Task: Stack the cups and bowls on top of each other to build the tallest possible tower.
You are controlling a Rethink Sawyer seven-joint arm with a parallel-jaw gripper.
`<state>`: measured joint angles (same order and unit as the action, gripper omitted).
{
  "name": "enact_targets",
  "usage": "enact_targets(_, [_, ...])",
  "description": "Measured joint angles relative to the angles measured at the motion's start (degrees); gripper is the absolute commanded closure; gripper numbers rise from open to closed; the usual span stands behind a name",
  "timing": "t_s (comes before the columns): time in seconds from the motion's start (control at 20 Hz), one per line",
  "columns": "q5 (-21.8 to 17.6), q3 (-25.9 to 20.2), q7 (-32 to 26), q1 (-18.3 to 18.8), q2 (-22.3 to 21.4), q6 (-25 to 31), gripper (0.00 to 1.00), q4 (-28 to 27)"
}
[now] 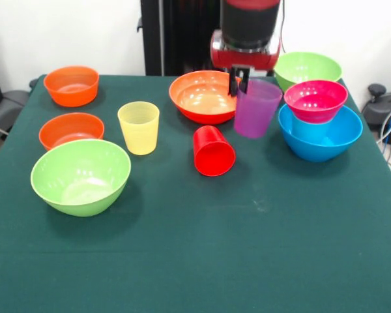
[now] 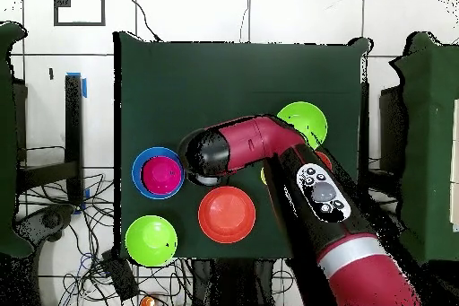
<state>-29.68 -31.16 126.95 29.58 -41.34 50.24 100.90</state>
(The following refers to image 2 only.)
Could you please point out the black stool frame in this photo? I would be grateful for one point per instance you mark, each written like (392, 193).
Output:
(73, 123)

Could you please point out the blue bowl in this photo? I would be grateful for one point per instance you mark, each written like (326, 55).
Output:
(138, 173)

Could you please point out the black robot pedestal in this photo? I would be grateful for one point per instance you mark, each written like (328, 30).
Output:
(233, 284)

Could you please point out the green covered side table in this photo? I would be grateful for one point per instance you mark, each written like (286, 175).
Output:
(430, 141)
(7, 141)

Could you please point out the black power box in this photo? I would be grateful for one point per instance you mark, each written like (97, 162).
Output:
(120, 277)

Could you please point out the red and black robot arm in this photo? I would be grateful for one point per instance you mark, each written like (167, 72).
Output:
(251, 141)

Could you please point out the green bowl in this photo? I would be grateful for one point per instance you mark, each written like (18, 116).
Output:
(308, 119)
(150, 245)

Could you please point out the black chair base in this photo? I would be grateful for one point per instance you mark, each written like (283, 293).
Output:
(46, 221)

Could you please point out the dark green table cloth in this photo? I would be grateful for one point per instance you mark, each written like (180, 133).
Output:
(233, 76)

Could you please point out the yellow cup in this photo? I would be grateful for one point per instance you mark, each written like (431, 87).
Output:
(263, 175)

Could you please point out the large orange bowl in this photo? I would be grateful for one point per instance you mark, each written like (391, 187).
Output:
(226, 214)

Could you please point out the small orange bowl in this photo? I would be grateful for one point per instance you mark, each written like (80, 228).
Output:
(324, 159)

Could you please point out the pink bowl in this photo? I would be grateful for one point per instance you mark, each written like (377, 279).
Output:
(161, 175)

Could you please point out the orange round object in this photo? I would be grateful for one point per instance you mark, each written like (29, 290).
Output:
(147, 303)

